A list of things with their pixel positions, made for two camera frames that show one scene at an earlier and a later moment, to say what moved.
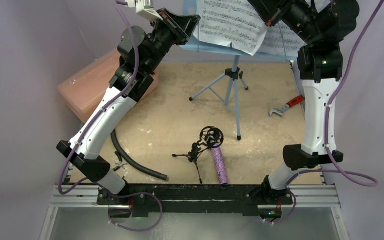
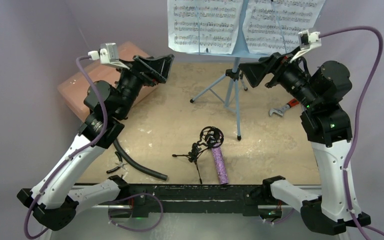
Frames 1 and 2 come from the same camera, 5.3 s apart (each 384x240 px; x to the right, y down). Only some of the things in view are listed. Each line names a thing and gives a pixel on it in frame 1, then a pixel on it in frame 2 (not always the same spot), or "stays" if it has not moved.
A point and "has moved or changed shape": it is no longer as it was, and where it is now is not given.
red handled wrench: [280, 111] stays
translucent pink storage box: [82, 90] stays
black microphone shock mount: [210, 137] stays
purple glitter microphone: [220, 165] stays
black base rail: [196, 198] stays
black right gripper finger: [269, 10] to [255, 73]
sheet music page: [281, 39] has moved or changed shape
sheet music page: [232, 23] has moved or changed shape
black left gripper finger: [180, 27] to [157, 69]
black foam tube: [113, 136] stays
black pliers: [120, 164] stays
